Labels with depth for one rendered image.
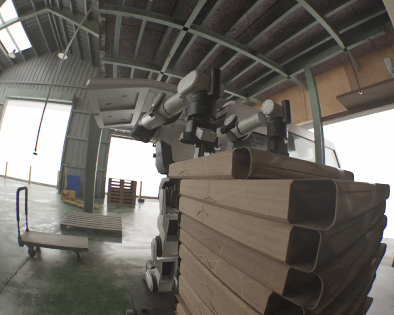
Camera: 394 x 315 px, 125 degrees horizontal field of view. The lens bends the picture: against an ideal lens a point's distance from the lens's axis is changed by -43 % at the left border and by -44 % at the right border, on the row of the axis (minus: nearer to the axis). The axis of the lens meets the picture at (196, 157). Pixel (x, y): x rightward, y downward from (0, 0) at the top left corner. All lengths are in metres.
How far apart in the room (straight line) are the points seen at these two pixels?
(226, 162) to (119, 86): 1.34
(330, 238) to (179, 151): 0.85
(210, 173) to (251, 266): 0.17
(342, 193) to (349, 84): 2.94
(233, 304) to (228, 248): 0.09
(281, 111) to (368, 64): 2.52
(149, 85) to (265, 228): 1.45
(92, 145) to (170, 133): 4.17
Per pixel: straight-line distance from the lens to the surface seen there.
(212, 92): 0.53
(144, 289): 1.53
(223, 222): 0.27
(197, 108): 0.52
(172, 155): 0.94
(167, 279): 1.32
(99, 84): 1.53
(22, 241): 2.32
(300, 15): 2.41
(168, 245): 1.10
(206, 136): 0.46
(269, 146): 0.71
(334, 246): 0.21
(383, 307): 1.84
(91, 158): 4.97
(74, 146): 8.36
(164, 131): 0.96
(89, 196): 4.99
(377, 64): 3.10
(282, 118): 0.76
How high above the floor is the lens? 1.05
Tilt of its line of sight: 8 degrees up
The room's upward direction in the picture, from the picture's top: 4 degrees clockwise
